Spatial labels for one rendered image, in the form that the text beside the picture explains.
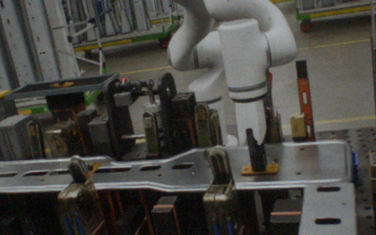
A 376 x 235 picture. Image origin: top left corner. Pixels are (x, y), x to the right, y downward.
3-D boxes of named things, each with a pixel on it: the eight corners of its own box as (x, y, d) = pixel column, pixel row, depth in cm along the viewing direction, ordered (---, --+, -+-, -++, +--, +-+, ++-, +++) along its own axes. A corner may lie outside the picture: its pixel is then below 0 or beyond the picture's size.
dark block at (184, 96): (197, 228, 152) (170, 100, 138) (202, 217, 158) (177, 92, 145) (213, 228, 150) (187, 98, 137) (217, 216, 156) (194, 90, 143)
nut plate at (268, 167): (240, 174, 113) (239, 169, 112) (243, 166, 116) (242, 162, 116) (277, 172, 110) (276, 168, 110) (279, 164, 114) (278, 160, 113)
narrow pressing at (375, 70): (381, 170, 103) (371, 7, 93) (377, 147, 114) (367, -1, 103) (384, 169, 103) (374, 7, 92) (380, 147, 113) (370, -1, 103)
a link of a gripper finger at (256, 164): (248, 142, 111) (252, 170, 113) (245, 148, 108) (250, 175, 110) (262, 141, 110) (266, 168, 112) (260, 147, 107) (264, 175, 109)
